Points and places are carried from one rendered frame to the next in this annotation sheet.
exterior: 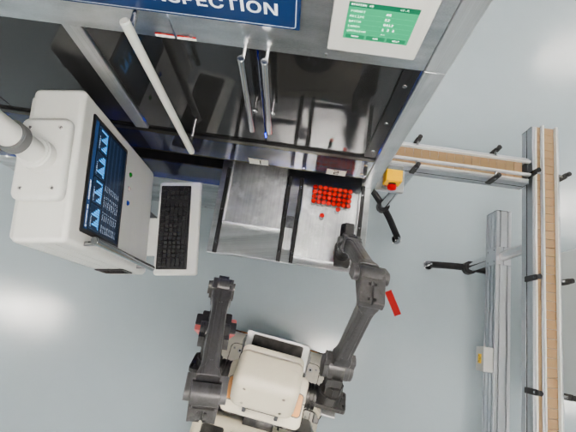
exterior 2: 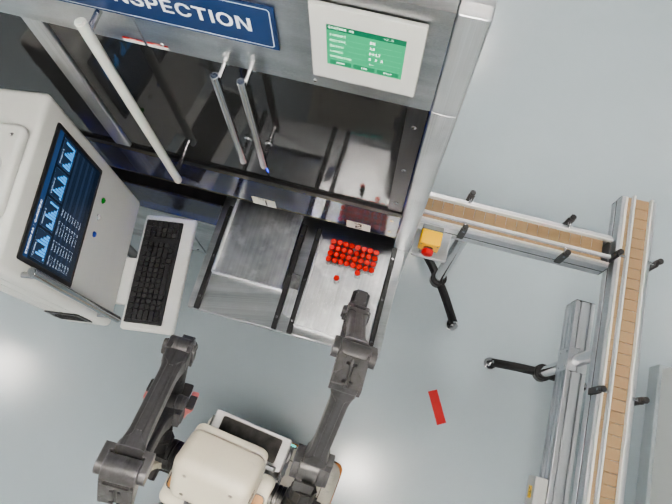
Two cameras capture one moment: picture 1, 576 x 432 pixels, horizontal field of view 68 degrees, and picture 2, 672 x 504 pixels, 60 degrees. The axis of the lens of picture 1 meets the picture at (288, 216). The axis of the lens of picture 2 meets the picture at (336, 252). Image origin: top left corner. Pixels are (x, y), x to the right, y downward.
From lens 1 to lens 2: 28 cm
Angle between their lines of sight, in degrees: 4
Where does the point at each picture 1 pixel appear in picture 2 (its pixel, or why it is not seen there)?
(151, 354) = (117, 433)
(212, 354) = (141, 424)
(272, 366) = (224, 453)
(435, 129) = (522, 188)
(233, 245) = (221, 302)
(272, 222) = (274, 279)
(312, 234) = (322, 300)
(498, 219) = (576, 312)
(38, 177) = not seen: outside the picture
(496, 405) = not seen: outside the picture
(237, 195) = (235, 240)
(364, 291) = (339, 370)
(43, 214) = not seen: outside the picture
